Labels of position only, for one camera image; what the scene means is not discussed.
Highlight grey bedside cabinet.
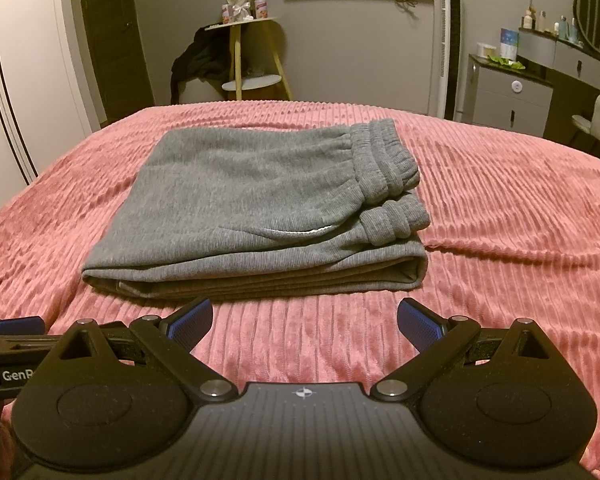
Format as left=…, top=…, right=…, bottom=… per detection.
left=467, top=55, right=554, bottom=137

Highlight white wardrobe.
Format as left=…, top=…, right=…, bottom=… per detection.
left=0, top=0, right=102, bottom=226

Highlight dark wooden door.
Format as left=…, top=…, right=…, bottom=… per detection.
left=77, top=0, right=156, bottom=127

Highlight grey dressing table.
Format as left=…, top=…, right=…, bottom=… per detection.
left=519, top=27, right=600, bottom=156

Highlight blue and white box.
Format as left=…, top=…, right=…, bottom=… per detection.
left=500, top=27, right=521, bottom=59

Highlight yellow-legged side table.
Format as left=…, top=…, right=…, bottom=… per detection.
left=205, top=15, right=293, bottom=102

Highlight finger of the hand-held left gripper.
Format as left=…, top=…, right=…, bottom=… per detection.
left=0, top=316, right=66, bottom=361

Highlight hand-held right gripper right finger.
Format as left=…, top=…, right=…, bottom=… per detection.
left=371, top=297, right=553, bottom=403

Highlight white tower fan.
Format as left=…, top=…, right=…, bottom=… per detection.
left=436, top=0, right=466, bottom=122

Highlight grey pants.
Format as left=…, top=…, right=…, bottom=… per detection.
left=81, top=118, right=429, bottom=301

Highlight dark clothing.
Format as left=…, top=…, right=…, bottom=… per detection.
left=170, top=25, right=237, bottom=104

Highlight pink ribbed blanket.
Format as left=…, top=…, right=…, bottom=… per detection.
left=0, top=100, right=600, bottom=480

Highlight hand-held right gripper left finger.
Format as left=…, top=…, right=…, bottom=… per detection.
left=52, top=297, right=233, bottom=403

